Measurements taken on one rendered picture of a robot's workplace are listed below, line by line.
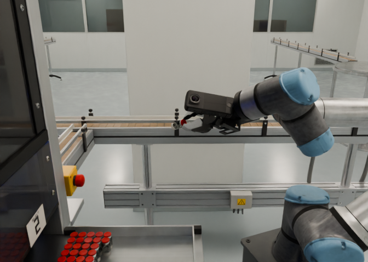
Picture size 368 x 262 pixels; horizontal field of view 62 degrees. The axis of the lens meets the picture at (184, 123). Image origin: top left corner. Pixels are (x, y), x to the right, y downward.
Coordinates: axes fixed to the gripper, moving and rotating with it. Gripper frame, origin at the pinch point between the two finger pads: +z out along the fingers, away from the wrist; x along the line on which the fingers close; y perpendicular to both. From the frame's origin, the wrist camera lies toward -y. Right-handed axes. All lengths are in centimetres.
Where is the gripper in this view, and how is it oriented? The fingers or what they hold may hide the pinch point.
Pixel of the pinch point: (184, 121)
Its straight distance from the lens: 84.1
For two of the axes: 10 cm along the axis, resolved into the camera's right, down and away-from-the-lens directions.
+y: 7.5, 3.2, 5.8
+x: 1.0, -9.2, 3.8
